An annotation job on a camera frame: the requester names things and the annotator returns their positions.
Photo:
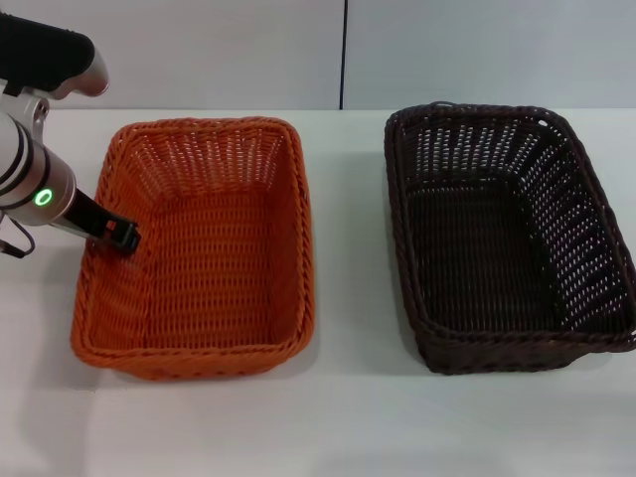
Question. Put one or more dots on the orange wicker basket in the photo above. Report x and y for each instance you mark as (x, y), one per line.
(213, 268)

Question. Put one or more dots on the left wrist camera housing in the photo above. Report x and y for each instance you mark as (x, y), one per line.
(45, 49)

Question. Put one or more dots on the dark brown wicker basket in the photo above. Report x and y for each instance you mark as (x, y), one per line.
(482, 258)

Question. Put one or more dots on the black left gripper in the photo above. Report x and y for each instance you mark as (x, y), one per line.
(87, 216)

